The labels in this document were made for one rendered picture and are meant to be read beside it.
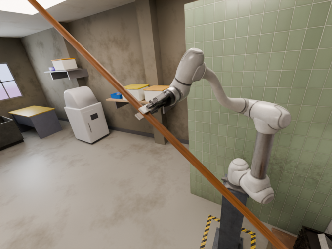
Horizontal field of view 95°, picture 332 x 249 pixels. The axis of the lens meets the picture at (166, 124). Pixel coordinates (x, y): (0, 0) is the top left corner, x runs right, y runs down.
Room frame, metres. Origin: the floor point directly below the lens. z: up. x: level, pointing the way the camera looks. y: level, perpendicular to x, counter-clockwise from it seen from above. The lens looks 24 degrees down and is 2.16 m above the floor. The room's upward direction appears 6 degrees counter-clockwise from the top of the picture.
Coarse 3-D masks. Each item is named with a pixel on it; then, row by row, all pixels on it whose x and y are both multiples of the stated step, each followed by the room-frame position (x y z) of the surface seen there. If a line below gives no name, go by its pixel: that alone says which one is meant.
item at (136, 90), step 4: (132, 84) 3.75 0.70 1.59; (136, 84) 3.69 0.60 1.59; (140, 84) 3.64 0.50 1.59; (144, 84) 3.58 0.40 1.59; (148, 84) 3.55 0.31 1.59; (128, 88) 3.33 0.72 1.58; (132, 88) 3.28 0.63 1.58; (136, 88) 3.22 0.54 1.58; (140, 88) 3.31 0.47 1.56; (144, 88) 3.42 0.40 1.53; (132, 92) 3.30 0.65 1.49; (136, 92) 3.25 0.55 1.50; (140, 92) 3.28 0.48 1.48; (136, 96) 3.25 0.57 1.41; (140, 96) 3.26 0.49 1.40; (144, 96) 3.38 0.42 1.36; (140, 100) 3.24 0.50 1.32
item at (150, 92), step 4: (148, 88) 3.19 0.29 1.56; (152, 88) 3.14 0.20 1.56; (156, 88) 3.10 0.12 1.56; (160, 88) 3.06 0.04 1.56; (164, 88) 3.02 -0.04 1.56; (144, 92) 3.18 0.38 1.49; (148, 92) 3.12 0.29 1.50; (152, 92) 3.06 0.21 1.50; (156, 92) 3.01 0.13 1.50; (160, 92) 2.97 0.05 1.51; (148, 96) 3.12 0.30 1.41; (152, 96) 3.07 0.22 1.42; (148, 100) 3.13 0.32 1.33; (152, 100) 3.08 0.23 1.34
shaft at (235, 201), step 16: (32, 0) 0.87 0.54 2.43; (48, 16) 0.83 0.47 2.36; (64, 32) 0.78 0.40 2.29; (80, 48) 0.74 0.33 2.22; (96, 64) 0.70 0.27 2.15; (112, 80) 0.66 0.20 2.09; (128, 96) 0.62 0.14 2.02; (160, 128) 0.54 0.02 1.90; (176, 144) 0.51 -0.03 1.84; (192, 160) 0.47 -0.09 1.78; (208, 176) 0.44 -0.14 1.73; (224, 192) 0.41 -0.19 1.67; (240, 208) 0.37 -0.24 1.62; (256, 224) 0.34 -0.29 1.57; (272, 240) 0.31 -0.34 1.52
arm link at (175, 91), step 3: (171, 87) 0.80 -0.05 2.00; (174, 87) 0.80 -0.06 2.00; (165, 90) 0.78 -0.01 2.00; (168, 90) 0.77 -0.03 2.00; (171, 90) 0.76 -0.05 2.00; (174, 90) 0.77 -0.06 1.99; (177, 90) 0.79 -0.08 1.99; (174, 93) 0.76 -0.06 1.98; (177, 93) 0.77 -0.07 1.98; (174, 96) 0.76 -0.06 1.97; (177, 96) 0.76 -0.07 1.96; (180, 96) 0.79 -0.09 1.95; (174, 99) 0.76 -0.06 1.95; (177, 99) 0.77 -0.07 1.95; (174, 102) 0.76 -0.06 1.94; (171, 105) 0.77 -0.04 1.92
